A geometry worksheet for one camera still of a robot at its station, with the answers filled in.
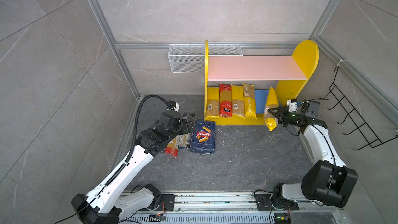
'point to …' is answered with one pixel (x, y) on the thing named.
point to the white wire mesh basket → (190, 58)
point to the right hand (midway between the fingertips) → (268, 109)
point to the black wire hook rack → (371, 138)
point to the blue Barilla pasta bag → (202, 138)
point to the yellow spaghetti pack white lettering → (249, 101)
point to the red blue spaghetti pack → (172, 149)
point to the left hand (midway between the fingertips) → (187, 118)
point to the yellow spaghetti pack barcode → (237, 101)
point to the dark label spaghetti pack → (184, 141)
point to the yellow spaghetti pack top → (213, 103)
